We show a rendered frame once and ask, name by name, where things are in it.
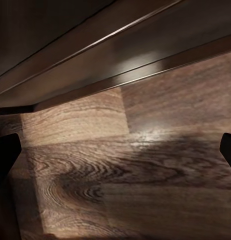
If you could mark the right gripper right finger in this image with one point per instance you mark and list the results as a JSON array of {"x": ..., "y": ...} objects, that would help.
[{"x": 225, "y": 147}]

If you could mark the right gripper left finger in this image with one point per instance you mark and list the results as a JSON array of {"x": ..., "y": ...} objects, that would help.
[{"x": 10, "y": 149}]

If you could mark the nightstand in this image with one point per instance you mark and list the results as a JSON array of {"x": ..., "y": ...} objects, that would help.
[{"x": 57, "y": 51}]

